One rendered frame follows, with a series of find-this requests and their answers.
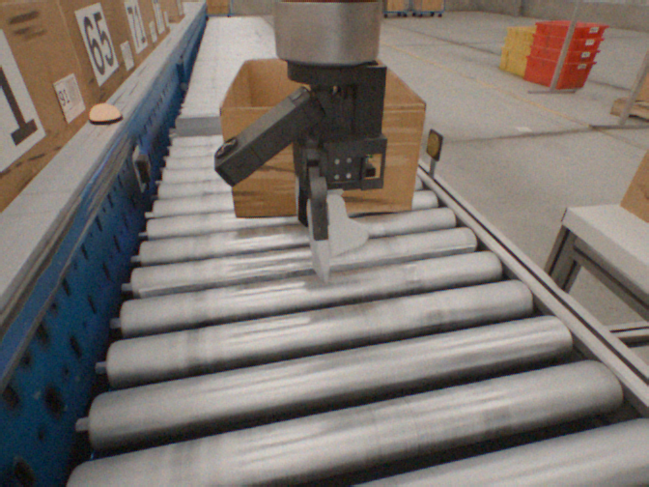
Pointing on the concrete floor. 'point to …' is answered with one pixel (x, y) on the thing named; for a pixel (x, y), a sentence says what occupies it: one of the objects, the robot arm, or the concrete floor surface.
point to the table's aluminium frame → (565, 250)
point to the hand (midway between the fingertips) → (308, 247)
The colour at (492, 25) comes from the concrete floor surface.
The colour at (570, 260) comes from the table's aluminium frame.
